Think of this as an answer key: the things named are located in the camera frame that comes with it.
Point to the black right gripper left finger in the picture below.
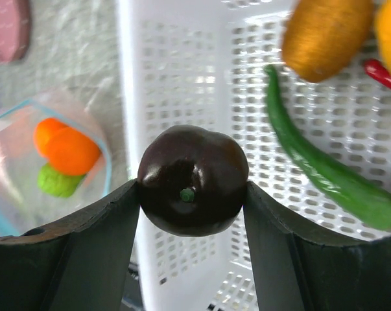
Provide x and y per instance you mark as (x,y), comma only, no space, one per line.
(78,262)

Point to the brown toy kiwi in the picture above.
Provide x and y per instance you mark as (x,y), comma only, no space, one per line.
(322,37)

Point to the white plastic mesh basket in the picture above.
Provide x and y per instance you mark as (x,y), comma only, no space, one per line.
(201,62)

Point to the clear zip top bag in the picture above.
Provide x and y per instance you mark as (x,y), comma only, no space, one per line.
(23,205)

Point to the green toy apple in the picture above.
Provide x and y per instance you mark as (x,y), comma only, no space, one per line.
(57,184)

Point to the red toy chili pepper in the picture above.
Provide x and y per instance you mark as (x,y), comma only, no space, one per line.
(374,69)

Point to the pink dotted plate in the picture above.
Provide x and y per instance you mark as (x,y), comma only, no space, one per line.
(15,29)

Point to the orange toy tangerine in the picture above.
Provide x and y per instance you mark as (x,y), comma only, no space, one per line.
(71,152)
(44,131)

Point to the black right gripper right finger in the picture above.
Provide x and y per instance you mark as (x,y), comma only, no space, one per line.
(300,265)

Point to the dark purple toy mangosteen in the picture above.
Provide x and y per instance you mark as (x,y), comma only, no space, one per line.
(192,181)

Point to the green toy cucumber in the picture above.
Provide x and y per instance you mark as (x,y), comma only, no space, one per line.
(349,190)

